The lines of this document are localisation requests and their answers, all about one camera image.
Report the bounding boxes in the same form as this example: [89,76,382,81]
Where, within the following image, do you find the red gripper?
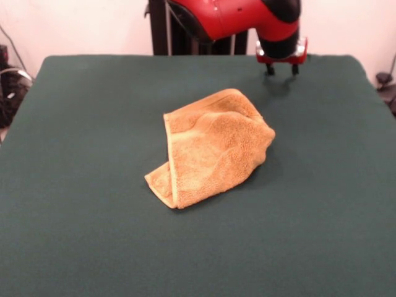
[255,36,309,76]

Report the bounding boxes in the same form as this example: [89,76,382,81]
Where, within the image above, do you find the tan terry towel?
[144,88,277,210]

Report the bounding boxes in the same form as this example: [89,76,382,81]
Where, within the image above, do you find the black rounded floor base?
[0,63,33,128]
[376,72,396,117]

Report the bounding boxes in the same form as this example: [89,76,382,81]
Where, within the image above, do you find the dark green table cloth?
[0,54,396,297]

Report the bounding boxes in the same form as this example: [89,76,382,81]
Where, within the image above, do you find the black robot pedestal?
[144,0,250,56]

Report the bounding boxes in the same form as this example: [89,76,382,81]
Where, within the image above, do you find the grey cable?
[0,25,34,82]

